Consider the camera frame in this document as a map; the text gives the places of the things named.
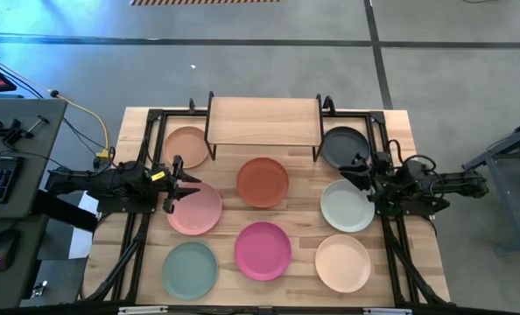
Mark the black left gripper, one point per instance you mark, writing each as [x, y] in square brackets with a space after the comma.
[172, 184]

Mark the pale grey plate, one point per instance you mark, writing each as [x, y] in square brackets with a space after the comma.
[345, 207]

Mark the cream peach plate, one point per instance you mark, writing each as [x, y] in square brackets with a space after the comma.
[342, 263]

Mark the black computer mouse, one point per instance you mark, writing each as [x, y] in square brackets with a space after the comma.
[4, 249]

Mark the silver metal bracket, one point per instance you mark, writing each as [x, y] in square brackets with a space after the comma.
[142, 310]
[387, 311]

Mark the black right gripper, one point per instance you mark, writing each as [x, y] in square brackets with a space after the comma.
[380, 177]

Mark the white paper sheet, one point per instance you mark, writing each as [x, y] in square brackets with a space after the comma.
[79, 245]

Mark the tan brown plate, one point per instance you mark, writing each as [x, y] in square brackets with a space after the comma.
[185, 146]

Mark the black desk clamp tool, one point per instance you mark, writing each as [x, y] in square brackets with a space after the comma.
[12, 133]

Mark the black dish rack frame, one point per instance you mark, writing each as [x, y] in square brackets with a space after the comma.
[177, 114]

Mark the terracotta orange plate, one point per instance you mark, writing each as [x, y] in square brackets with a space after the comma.
[262, 182]

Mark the light pink plate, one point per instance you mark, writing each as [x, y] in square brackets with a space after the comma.
[198, 212]

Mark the grey side desk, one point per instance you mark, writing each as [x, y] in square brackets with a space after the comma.
[50, 109]

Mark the dark grey plate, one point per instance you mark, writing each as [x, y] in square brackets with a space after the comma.
[341, 142]

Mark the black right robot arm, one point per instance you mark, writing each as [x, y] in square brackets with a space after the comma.
[452, 184]

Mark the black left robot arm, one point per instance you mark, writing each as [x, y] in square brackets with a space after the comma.
[93, 181]

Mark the yellow tag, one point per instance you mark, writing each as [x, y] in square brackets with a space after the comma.
[158, 176]

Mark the black table clamp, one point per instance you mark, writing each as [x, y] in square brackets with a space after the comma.
[191, 106]
[328, 105]

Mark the magenta plate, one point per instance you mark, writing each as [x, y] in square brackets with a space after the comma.
[262, 250]

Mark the small silver clip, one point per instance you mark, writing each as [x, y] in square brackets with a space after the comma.
[40, 289]

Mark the sage green plate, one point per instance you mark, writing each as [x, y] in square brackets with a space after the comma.
[190, 270]

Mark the wooden shelf with black frame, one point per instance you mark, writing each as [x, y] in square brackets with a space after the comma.
[264, 120]

